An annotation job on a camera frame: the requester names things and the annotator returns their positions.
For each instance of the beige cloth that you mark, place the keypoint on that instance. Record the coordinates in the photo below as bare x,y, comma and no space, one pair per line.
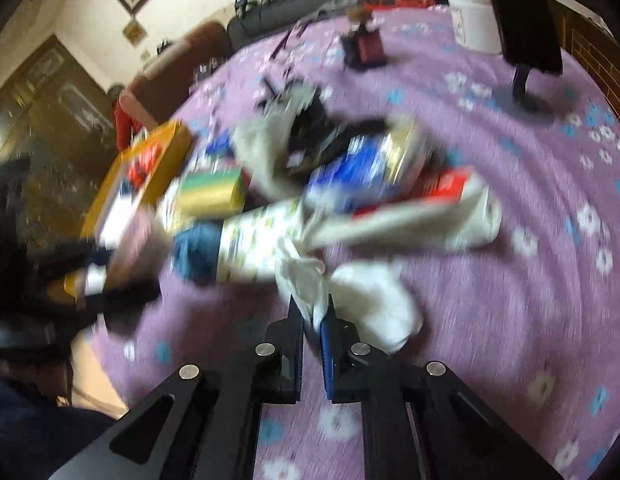
265,145

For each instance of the black cloth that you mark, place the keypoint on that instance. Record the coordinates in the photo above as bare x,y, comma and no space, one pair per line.
315,120

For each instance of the red white wipes packet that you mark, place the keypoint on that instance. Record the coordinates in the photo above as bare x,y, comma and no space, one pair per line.
439,220

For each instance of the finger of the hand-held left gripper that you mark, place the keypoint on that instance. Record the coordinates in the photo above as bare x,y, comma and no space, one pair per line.
120,300

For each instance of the white plastic bag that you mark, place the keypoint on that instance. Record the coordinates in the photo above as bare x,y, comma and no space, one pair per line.
370,295

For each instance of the dark wooden cabinet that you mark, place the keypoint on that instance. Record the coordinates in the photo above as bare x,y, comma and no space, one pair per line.
50,110

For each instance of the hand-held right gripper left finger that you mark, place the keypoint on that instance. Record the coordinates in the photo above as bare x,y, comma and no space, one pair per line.
285,360

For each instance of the person's dark blue clothing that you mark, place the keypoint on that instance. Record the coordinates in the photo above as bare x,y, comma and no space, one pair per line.
35,435

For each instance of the yellow green sponge pack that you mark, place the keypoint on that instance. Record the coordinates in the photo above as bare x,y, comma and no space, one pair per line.
215,190

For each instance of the purple floral tablecloth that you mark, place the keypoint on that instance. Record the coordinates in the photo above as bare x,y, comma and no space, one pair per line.
489,310

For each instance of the blue knitted cloth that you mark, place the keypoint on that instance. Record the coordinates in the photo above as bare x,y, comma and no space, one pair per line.
197,252

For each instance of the brown sofa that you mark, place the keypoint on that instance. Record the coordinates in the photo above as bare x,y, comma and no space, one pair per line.
190,60

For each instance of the white patterned packet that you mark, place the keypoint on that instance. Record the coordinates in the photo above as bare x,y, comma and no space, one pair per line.
255,240

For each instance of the red plastic bag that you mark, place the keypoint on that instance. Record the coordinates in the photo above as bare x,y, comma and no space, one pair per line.
404,1

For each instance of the white plastic bucket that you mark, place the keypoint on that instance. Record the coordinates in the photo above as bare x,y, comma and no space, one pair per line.
472,15

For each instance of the blue tissue packet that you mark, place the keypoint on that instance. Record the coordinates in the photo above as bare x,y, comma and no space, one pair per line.
345,175

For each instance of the yellow cardboard box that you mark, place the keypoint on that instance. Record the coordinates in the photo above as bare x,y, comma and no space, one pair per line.
160,145

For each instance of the wall switch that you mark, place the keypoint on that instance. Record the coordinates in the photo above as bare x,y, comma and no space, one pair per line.
145,55

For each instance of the black monitor on stand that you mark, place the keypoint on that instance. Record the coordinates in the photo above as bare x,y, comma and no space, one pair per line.
524,15

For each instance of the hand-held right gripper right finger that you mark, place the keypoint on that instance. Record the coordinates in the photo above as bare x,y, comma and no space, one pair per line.
330,360

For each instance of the small yellow wall picture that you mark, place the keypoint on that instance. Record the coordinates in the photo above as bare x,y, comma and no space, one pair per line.
133,31

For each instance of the small red black device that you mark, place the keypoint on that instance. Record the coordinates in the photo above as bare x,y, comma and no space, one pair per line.
365,45

